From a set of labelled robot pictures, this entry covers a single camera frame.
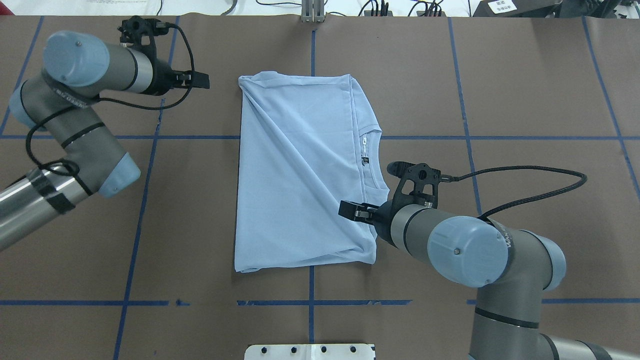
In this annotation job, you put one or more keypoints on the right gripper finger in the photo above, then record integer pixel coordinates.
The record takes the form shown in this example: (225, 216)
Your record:
(357, 212)

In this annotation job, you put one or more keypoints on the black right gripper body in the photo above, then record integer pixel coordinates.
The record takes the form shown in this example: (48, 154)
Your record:
(383, 219)

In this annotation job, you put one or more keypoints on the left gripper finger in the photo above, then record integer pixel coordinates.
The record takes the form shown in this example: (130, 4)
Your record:
(190, 79)

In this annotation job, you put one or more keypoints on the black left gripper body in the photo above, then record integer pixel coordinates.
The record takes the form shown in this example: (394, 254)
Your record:
(162, 79)

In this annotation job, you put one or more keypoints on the light blue t-shirt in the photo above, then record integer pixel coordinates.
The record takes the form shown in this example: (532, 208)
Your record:
(306, 144)

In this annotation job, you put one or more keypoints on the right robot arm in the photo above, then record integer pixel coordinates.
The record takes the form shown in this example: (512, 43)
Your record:
(510, 269)

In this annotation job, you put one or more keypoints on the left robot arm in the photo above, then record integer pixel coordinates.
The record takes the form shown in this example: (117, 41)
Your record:
(74, 154)

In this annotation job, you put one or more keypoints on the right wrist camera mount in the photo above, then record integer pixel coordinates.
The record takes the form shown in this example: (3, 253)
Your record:
(418, 184)

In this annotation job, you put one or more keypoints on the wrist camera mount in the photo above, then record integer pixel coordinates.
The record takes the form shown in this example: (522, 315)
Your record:
(418, 184)
(137, 33)

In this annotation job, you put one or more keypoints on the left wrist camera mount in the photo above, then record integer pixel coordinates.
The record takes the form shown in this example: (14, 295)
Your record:
(137, 33)

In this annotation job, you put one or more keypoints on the aluminium frame post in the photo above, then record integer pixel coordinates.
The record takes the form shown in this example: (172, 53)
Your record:
(313, 11)

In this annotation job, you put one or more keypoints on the white camera pedestal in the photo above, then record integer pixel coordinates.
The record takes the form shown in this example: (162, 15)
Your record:
(311, 351)

